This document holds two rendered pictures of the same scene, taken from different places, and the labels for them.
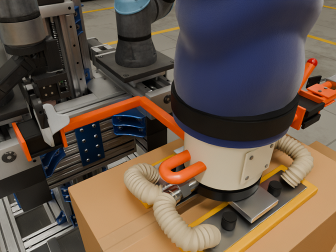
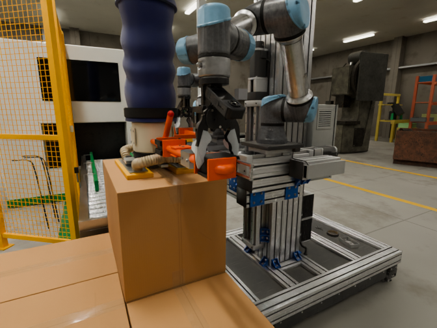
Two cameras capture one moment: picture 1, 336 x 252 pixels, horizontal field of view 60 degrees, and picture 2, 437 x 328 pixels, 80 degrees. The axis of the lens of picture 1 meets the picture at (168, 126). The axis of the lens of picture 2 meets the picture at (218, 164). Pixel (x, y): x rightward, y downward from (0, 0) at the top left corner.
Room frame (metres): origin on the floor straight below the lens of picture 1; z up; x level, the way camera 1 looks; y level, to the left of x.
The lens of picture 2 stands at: (0.91, -1.22, 1.21)
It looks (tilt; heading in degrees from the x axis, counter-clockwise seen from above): 12 degrees down; 98
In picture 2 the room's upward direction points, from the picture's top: straight up
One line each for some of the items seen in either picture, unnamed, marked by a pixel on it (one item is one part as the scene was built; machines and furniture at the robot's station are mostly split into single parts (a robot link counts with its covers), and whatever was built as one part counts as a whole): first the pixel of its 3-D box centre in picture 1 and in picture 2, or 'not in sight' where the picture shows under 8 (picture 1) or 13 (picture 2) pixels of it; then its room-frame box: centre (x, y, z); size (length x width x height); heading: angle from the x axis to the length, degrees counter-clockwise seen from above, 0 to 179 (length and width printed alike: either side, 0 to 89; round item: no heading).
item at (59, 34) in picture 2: not in sight; (69, 123); (-1.09, 1.41, 1.05); 1.17 x 0.10 x 2.10; 125
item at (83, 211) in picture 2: not in sight; (84, 185); (-0.67, 0.96, 0.50); 2.31 x 0.05 x 0.19; 125
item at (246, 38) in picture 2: not in sight; (229, 44); (0.84, -0.49, 1.37); 0.11 x 0.11 x 0.08; 64
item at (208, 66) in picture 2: not in sight; (212, 69); (0.81, -0.59, 1.29); 0.08 x 0.08 x 0.05
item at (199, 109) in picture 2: not in sight; (212, 105); (0.81, -0.58, 1.21); 0.09 x 0.08 x 0.12; 126
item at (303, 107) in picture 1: (296, 107); (170, 146); (0.62, -0.32, 1.07); 0.10 x 0.08 x 0.06; 36
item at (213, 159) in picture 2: not in sight; (214, 165); (0.82, -0.61, 1.07); 0.08 x 0.07 x 0.05; 126
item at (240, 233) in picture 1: (252, 207); (131, 164); (0.39, -0.17, 0.97); 0.34 x 0.10 x 0.05; 126
